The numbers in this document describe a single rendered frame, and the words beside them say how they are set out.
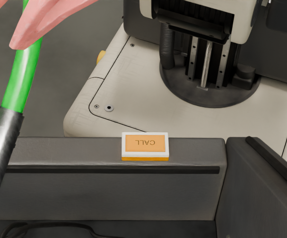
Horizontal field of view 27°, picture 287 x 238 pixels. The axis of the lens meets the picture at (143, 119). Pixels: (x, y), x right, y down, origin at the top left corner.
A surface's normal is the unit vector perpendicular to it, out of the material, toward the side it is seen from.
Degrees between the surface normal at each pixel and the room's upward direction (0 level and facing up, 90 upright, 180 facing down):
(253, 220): 90
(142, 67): 0
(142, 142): 0
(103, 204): 90
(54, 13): 26
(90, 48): 0
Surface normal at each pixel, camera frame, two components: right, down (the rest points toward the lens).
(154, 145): 0.03, -0.62
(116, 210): 0.01, 0.79
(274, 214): -1.00, 0.00
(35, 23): 0.63, 0.76
